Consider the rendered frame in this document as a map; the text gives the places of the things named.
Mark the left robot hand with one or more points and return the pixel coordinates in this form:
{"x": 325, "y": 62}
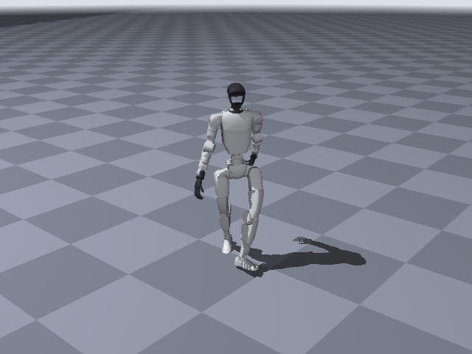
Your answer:
{"x": 252, "y": 159}

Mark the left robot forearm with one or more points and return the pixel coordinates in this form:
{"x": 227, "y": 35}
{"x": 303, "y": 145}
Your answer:
{"x": 255, "y": 148}

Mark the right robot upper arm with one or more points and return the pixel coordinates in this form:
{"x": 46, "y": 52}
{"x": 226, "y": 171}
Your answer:
{"x": 214, "y": 121}

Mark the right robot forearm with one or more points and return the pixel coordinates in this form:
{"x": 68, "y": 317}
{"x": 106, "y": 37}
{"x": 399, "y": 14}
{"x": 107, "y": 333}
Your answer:
{"x": 203, "y": 164}

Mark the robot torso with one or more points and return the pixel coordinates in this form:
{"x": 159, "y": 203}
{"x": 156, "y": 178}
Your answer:
{"x": 236, "y": 137}

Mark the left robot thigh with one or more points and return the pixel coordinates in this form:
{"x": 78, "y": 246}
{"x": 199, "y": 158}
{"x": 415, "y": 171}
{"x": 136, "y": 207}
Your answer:
{"x": 256, "y": 193}

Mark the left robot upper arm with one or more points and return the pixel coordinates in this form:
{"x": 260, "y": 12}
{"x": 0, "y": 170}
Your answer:
{"x": 256, "y": 126}

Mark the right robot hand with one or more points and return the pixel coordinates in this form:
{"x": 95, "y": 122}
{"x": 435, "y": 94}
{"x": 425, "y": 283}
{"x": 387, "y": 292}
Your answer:
{"x": 198, "y": 183}

